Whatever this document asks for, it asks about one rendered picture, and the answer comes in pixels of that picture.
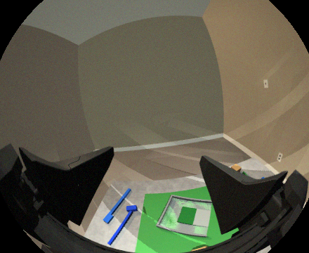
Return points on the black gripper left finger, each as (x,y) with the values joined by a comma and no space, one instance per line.
(71,183)

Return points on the green putting mat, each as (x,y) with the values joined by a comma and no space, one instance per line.
(153,239)

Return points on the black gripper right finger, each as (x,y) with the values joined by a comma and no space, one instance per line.
(234,195)

